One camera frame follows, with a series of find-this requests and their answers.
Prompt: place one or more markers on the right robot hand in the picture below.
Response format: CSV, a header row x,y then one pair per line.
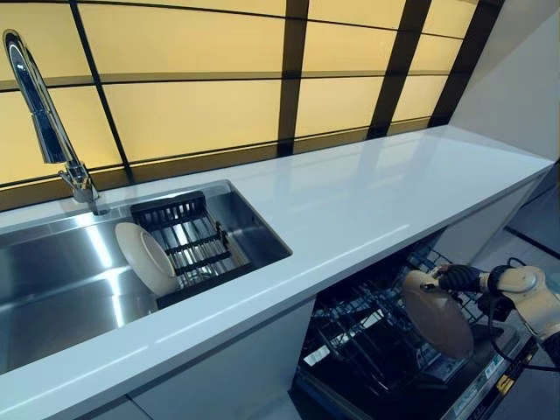
x,y
459,277

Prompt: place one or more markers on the cream round plate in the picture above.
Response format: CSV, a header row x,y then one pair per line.
x,y
144,258
437,315

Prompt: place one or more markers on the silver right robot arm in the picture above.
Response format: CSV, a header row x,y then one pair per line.
x,y
534,293

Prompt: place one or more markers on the open dishwasher door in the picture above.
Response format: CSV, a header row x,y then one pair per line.
x,y
481,385

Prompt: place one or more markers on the white cabinet door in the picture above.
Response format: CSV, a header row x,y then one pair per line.
x,y
114,411
490,219
227,363

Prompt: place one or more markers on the black dish drying rack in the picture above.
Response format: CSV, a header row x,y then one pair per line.
x,y
192,249

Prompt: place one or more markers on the stainless steel sink basin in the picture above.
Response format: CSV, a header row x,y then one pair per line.
x,y
65,284

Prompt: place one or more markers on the chrome gooseneck kitchen faucet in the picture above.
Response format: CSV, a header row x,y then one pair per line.
x,y
44,127

